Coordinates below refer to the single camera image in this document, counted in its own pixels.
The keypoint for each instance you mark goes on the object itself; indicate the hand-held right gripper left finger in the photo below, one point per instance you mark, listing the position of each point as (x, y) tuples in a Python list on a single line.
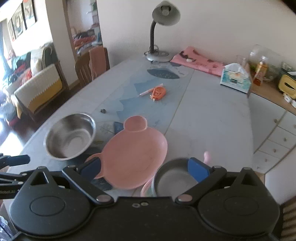
[(91, 167)]

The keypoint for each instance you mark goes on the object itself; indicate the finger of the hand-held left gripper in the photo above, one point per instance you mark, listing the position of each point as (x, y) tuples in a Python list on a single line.
[(16, 160), (12, 178)]

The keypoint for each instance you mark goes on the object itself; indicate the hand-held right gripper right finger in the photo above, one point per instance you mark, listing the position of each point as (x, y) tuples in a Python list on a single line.
[(198, 170)]

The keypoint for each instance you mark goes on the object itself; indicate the cream ceramic bowl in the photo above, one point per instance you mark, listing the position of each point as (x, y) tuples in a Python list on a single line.
[(207, 157)]

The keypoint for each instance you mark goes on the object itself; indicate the small steel bowl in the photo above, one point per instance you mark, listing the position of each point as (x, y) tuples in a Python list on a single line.
[(171, 180)]

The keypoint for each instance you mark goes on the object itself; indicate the large steel bowl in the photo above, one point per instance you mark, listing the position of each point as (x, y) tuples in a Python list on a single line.
[(69, 139)]

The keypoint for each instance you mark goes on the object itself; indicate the pink bear-shaped plate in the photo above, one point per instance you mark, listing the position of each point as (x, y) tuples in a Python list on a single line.
[(134, 155)]

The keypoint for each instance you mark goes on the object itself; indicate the small dark object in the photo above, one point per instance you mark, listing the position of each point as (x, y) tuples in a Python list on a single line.
[(103, 111)]

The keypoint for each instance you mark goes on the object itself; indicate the cream yellow sofa cover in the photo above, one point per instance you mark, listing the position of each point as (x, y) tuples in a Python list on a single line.
[(39, 89)]

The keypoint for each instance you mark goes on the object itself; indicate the blue printed table runner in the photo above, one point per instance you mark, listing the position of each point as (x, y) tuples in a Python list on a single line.
[(150, 109)]

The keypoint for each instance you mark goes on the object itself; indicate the white drawer cabinet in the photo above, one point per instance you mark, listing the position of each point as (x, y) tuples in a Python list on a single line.
[(272, 129)]

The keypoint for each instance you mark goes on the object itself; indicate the pink pen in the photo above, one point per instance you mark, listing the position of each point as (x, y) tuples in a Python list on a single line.
[(144, 93)]

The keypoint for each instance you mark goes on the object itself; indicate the wooden sofa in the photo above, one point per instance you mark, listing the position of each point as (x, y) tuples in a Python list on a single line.
[(53, 76)]

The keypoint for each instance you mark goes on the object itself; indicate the pile of clothes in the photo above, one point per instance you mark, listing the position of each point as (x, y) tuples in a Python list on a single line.
[(20, 67)]

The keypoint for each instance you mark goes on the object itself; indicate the teal book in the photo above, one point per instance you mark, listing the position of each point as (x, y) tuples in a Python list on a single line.
[(234, 80)]

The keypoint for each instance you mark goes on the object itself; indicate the wooden slat-back chair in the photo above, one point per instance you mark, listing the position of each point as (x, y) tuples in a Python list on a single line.
[(83, 69), (289, 216)]

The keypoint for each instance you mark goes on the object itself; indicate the brown panel-back chair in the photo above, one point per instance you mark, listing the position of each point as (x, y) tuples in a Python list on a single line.
[(98, 60)]

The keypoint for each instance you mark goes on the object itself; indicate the pink printed cloth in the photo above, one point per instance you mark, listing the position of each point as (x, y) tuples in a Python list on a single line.
[(196, 60)]

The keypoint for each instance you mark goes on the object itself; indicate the orange liquid bottle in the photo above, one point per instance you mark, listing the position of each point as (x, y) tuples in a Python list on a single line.
[(260, 74)]

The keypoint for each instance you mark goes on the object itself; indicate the white adapter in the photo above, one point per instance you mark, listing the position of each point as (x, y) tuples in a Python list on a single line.
[(289, 99)]

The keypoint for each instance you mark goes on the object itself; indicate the clear glass cup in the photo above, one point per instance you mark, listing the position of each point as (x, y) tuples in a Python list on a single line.
[(241, 62)]

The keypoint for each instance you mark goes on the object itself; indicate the yellow tissue box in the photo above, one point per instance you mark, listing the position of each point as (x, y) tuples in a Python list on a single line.
[(288, 84)]

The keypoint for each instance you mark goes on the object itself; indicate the shelf of folded clothes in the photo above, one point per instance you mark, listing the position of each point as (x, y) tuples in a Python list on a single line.
[(85, 39)]

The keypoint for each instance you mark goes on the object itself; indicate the large glass jar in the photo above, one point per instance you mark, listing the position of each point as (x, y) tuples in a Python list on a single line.
[(266, 54)]

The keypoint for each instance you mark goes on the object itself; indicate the clear plastic box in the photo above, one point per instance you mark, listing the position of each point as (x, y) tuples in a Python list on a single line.
[(288, 68)]

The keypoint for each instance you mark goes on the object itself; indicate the grey desk lamp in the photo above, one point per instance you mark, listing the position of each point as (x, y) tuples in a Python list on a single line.
[(165, 14)]

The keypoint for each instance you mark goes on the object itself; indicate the framed wall picture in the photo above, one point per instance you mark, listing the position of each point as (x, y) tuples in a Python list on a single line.
[(18, 22), (29, 11), (10, 30)]

